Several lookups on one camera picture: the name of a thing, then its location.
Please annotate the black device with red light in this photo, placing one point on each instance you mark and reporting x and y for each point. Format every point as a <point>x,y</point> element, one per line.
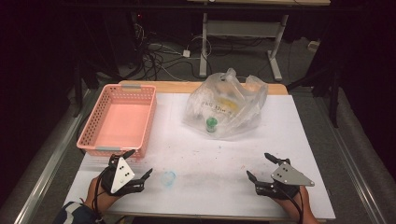
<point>138,21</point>

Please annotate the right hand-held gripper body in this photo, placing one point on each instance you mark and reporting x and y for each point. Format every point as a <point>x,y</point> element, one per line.
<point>288,177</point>

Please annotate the small clear plastic piece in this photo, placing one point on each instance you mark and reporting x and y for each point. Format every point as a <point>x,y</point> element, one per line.
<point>168,179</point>

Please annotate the white power adapter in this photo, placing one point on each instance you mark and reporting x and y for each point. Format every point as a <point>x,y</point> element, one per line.
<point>186,53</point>

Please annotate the person's left hand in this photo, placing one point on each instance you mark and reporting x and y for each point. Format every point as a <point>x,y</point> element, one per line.
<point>99,199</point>

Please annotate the grey metal rail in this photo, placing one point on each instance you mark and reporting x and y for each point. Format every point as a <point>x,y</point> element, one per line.
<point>46,174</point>
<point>358,177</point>

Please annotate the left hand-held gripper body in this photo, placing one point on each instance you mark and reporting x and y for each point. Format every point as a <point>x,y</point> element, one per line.
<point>122,175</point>

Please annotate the clear smiley plastic bag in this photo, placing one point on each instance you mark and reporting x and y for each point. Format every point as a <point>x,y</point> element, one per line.
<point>236,102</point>

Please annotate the black stand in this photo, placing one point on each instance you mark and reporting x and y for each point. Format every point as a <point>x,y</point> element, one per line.
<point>79,90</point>
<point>333,93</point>

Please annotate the clear bottle with green cap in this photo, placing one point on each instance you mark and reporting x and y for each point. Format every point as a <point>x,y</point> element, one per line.
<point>211,123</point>

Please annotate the pink perforated plastic basket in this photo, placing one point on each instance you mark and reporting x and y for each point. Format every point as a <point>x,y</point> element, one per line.
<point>124,121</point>

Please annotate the white metal table frame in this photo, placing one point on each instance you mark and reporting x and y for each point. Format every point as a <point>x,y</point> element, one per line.
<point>243,28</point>

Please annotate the person's right hand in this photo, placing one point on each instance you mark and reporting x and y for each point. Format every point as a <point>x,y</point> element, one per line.
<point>300,207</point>

